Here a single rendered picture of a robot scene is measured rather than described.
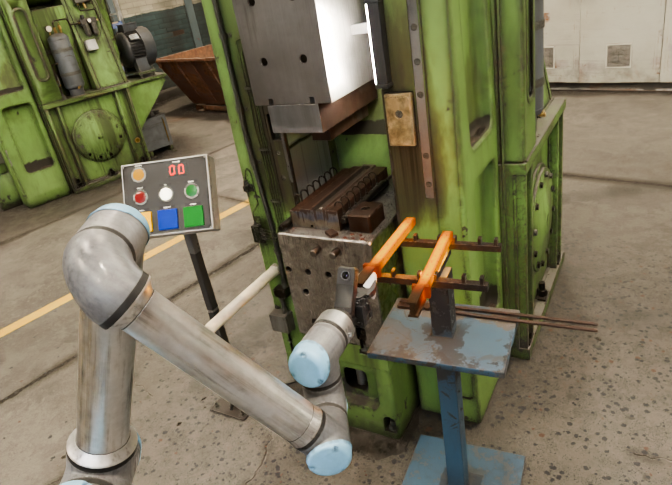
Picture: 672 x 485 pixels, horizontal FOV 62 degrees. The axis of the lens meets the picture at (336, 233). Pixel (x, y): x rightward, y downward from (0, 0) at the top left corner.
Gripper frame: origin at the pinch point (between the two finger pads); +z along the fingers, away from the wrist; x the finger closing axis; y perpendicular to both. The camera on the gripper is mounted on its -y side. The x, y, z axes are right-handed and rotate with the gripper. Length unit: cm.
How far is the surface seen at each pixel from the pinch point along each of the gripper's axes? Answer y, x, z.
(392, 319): 31.7, -5.2, 23.0
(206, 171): -11, -79, 39
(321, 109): -32, -29, 43
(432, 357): 31.6, 12.3, 8.0
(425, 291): 5.1, 14.2, 1.8
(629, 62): 67, 64, 559
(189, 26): -5, -660, 757
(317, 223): 9, -38, 42
